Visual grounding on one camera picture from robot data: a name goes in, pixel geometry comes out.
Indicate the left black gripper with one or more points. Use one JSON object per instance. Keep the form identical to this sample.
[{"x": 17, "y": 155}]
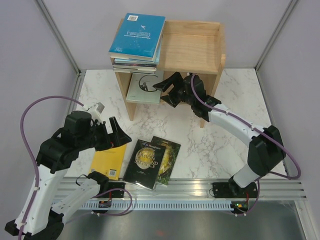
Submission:
[{"x": 117, "y": 138}]

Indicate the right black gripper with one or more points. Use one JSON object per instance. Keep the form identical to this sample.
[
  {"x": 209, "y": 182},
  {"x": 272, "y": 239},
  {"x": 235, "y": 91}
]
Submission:
[{"x": 174, "y": 79}]

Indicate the light blue thin book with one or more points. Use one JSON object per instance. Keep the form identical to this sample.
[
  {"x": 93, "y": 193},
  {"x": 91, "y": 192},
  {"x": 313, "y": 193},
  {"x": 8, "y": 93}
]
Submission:
[{"x": 137, "y": 60}]

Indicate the white Great Gatsby book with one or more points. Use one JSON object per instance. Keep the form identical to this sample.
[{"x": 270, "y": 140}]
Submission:
[{"x": 141, "y": 90}]

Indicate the dark purple planets book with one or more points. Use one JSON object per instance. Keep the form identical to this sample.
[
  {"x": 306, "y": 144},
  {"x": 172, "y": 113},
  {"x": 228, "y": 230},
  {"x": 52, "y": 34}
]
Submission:
[{"x": 136, "y": 66}]

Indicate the black Moon and Sixpence book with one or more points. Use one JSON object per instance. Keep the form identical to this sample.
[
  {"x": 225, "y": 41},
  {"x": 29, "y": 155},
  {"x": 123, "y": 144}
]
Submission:
[{"x": 144, "y": 165}]

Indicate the navy blue hardcover book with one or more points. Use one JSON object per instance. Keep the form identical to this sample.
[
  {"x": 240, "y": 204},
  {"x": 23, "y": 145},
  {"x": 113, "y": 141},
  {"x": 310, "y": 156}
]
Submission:
[{"x": 134, "y": 71}]

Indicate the green forest cover book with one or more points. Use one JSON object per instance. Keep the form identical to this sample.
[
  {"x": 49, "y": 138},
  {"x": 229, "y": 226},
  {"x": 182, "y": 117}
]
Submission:
[{"x": 169, "y": 159}]

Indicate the blue Jules Verne book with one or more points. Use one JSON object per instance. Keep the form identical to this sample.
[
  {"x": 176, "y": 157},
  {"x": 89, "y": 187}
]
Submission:
[{"x": 138, "y": 37}]

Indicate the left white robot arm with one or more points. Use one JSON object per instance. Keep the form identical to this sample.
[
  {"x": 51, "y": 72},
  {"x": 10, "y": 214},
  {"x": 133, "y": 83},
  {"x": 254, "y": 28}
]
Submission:
[{"x": 81, "y": 131}]

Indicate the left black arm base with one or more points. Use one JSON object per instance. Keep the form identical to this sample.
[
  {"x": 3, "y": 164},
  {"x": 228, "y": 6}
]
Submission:
[{"x": 114, "y": 193}]

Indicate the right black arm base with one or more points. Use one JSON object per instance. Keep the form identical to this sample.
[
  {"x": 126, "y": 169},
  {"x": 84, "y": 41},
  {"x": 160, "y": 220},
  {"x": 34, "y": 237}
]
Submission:
[{"x": 225, "y": 190}]

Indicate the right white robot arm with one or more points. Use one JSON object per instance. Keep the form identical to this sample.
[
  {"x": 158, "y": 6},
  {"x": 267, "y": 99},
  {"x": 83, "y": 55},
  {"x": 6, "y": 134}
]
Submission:
[{"x": 265, "y": 146}]

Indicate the yellow paperback book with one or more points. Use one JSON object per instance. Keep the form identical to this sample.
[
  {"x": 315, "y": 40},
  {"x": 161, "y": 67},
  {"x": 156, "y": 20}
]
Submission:
[{"x": 109, "y": 162}]

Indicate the wooden two-tier shelf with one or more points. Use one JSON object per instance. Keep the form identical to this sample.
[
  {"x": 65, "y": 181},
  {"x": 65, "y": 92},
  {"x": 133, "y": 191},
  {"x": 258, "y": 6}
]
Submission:
[{"x": 194, "y": 47}]

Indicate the aluminium front rail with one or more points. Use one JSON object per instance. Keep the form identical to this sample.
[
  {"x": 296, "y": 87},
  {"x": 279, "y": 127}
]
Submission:
[{"x": 201, "y": 189}]

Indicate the slotted grey cable duct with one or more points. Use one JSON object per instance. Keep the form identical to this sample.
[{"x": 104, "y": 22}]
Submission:
[{"x": 159, "y": 205}]

